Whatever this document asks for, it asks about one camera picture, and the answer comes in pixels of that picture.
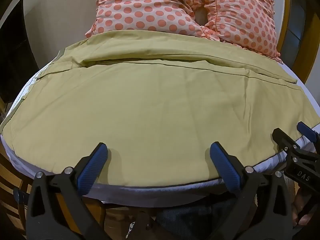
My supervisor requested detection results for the olive green bed sheet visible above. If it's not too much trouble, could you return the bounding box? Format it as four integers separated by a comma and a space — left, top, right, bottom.
1, 29, 320, 187

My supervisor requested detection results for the person's right hand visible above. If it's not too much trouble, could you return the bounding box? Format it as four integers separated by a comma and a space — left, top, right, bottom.
292, 185, 314, 228

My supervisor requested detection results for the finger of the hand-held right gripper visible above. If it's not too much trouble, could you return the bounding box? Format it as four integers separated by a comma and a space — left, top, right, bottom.
272, 128, 301, 153
297, 121, 320, 144

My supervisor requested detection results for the orange polka dot pillow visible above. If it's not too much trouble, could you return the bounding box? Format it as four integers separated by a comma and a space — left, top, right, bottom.
85, 0, 212, 40
196, 0, 283, 64

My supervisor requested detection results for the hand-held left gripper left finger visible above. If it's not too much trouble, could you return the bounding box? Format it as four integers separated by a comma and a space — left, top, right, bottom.
26, 142, 108, 240

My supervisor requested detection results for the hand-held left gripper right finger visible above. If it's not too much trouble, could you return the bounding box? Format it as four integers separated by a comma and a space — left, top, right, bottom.
209, 141, 293, 240

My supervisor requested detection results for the yellow wooden door frame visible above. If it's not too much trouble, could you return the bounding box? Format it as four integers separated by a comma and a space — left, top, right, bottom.
277, 0, 320, 82

